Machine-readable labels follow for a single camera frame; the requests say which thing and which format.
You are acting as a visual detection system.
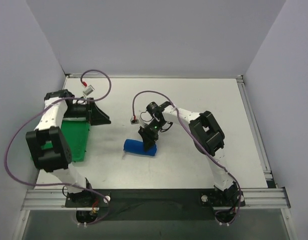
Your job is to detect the green plastic tray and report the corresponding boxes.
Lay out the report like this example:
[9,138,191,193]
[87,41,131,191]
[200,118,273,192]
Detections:
[26,121,90,172]

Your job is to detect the aluminium right rail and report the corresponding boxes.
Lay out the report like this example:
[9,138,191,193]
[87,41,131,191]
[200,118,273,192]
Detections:
[236,75,277,189]

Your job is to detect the aluminium front rail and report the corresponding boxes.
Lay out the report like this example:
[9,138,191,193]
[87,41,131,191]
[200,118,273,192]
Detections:
[22,188,290,210]

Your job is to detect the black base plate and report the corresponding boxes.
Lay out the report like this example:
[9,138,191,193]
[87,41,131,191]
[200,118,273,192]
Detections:
[65,188,245,223]

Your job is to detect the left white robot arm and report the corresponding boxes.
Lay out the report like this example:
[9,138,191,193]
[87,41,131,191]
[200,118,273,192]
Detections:
[26,89,111,206]

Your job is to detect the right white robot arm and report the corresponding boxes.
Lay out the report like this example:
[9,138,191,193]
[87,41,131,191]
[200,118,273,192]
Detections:
[138,101,242,205]

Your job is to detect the aluminium rail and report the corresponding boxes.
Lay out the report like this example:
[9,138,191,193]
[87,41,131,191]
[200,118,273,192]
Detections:
[236,75,277,189]
[22,188,290,210]

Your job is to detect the blue towel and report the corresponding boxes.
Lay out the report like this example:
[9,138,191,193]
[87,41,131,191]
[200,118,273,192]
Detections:
[123,139,157,157]

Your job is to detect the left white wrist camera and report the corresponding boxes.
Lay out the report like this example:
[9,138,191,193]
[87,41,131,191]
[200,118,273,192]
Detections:
[83,85,95,97]

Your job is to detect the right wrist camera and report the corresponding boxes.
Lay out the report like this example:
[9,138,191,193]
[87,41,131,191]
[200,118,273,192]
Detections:
[130,117,139,125]

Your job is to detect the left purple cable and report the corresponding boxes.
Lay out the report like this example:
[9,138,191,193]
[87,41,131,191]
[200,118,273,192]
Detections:
[5,69,113,224]

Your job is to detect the rolled white towel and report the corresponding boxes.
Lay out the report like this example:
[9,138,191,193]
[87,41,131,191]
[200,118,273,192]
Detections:
[63,117,87,122]

